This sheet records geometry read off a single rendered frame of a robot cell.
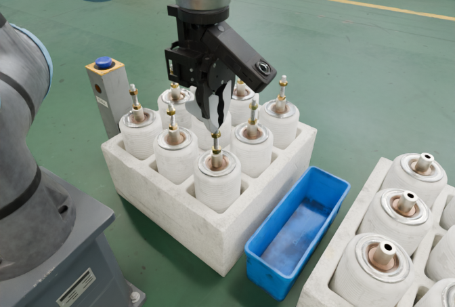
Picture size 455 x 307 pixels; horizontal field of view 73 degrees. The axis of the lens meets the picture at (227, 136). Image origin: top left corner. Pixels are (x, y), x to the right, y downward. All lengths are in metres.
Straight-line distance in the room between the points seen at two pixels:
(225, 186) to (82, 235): 0.26
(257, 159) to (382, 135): 0.62
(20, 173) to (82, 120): 0.83
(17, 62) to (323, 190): 0.70
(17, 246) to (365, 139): 1.00
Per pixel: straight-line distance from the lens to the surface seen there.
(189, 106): 0.53
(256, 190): 0.66
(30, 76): 0.49
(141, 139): 0.73
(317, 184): 0.85
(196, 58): 0.45
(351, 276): 0.53
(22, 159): 0.43
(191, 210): 0.63
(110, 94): 0.86
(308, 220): 0.85
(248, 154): 0.66
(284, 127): 0.74
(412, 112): 1.36
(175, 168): 0.67
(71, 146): 1.15
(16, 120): 0.43
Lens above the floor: 0.68
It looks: 40 degrees down
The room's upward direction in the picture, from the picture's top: straight up
